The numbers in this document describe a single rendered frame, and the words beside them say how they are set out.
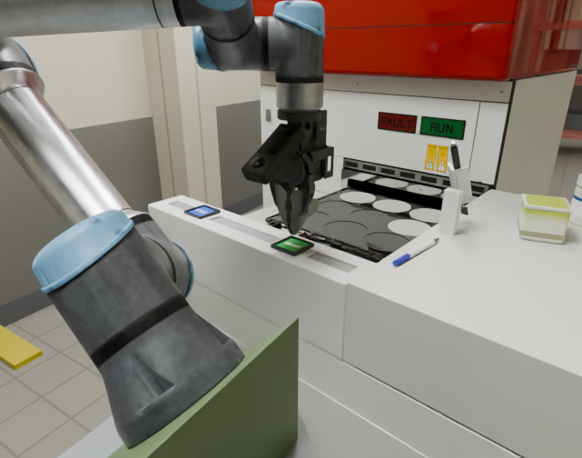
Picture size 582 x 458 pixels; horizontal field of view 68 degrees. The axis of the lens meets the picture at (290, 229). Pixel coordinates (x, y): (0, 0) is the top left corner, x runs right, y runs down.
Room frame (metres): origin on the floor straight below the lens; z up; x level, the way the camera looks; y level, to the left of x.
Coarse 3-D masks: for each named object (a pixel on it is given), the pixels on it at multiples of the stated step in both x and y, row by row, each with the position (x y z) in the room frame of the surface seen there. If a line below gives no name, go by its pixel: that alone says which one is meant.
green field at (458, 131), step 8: (424, 120) 1.16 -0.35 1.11; (432, 120) 1.15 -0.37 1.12; (440, 120) 1.13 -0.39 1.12; (448, 120) 1.12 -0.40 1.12; (424, 128) 1.16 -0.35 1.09; (432, 128) 1.15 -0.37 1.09; (440, 128) 1.13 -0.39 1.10; (448, 128) 1.12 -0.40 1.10; (456, 128) 1.11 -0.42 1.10; (456, 136) 1.10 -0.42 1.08
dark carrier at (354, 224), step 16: (368, 192) 1.21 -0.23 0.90; (320, 208) 1.08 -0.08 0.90; (336, 208) 1.08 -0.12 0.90; (352, 208) 1.08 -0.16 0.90; (368, 208) 1.07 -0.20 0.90; (416, 208) 1.07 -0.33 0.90; (432, 208) 1.07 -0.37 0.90; (304, 224) 0.96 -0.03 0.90; (320, 224) 0.96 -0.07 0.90; (336, 224) 0.96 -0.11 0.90; (352, 224) 0.96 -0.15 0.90; (368, 224) 0.96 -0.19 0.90; (384, 224) 0.96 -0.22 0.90; (432, 224) 0.96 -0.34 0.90; (352, 240) 0.87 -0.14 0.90; (368, 240) 0.87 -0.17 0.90; (384, 240) 0.87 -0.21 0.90; (400, 240) 0.87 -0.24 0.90
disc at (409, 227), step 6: (390, 222) 0.98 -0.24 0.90; (396, 222) 0.98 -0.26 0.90; (402, 222) 0.98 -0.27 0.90; (408, 222) 0.98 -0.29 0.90; (414, 222) 0.98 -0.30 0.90; (420, 222) 0.98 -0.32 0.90; (390, 228) 0.94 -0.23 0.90; (396, 228) 0.94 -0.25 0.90; (402, 228) 0.94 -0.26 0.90; (408, 228) 0.94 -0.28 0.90; (414, 228) 0.94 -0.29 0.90; (420, 228) 0.94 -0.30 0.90; (426, 228) 0.94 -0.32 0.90; (408, 234) 0.90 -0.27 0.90; (414, 234) 0.90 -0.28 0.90
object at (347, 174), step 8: (344, 168) 1.32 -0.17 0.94; (344, 176) 1.31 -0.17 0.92; (352, 176) 1.29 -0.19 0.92; (360, 176) 1.27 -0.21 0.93; (368, 176) 1.26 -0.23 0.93; (376, 176) 1.24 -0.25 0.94; (384, 176) 1.23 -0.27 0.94; (344, 184) 1.31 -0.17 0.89; (384, 184) 1.22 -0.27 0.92; (392, 184) 1.20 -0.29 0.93; (400, 184) 1.19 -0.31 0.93; (408, 184) 1.17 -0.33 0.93; (416, 184) 1.15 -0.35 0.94; (424, 184) 1.15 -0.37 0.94; (416, 192) 1.15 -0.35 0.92; (424, 192) 1.14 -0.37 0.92; (432, 192) 1.12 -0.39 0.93; (440, 192) 1.11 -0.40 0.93; (472, 200) 1.05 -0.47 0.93
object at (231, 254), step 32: (160, 224) 0.91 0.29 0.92; (192, 224) 0.82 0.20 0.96; (224, 224) 0.82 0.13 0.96; (256, 224) 0.81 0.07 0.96; (192, 256) 0.83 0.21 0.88; (224, 256) 0.76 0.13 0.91; (256, 256) 0.70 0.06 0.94; (288, 256) 0.67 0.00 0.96; (320, 256) 0.67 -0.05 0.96; (352, 256) 0.67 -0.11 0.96; (224, 288) 0.76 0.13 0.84; (256, 288) 0.70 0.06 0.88; (288, 288) 0.65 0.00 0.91; (320, 288) 0.60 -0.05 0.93; (288, 320) 0.65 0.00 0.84; (320, 320) 0.60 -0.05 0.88
